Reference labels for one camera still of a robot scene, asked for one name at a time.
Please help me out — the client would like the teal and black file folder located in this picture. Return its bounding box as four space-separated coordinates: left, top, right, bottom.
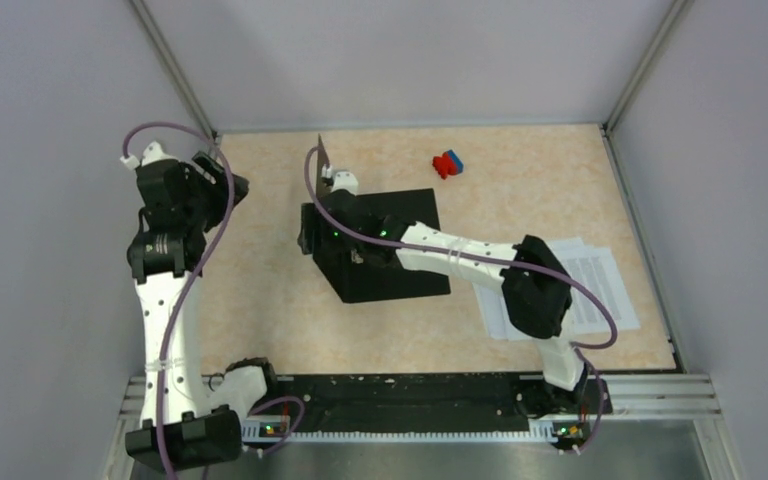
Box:
297 138 451 304

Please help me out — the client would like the white printed paper stack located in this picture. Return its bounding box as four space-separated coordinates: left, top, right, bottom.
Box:
473 237 641 341

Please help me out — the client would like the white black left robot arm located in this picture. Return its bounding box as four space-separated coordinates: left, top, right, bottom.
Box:
122 141 281 479

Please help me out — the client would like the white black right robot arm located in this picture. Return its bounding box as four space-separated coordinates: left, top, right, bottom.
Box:
298 190 587 412

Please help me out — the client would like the red and blue toy block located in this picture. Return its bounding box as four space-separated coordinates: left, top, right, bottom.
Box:
431 150 464 179

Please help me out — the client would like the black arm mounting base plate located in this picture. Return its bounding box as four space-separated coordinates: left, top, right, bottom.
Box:
255 372 613 438

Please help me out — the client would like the aluminium front frame rail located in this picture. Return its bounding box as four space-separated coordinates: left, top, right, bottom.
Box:
102 374 746 480

